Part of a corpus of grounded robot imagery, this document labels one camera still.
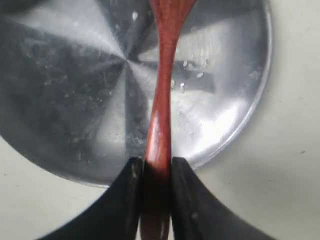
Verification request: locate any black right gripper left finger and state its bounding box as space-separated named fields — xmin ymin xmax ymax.
xmin=41 ymin=157 xmax=144 ymax=240

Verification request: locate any round steel plate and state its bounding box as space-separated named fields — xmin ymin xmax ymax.
xmin=0 ymin=0 xmax=273 ymax=186

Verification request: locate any dark red wooden spoon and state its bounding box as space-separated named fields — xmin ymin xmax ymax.
xmin=139 ymin=0 xmax=195 ymax=240

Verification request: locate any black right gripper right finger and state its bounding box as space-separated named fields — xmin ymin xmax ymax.
xmin=170 ymin=157 xmax=272 ymax=240

